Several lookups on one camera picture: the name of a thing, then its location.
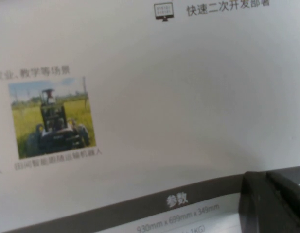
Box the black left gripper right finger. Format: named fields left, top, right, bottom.
left=266, top=171, right=300, bottom=218

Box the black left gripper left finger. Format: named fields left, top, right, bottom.
left=238, top=171, right=300, bottom=233

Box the white product catalogue book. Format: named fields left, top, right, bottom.
left=0, top=0, right=300, bottom=233

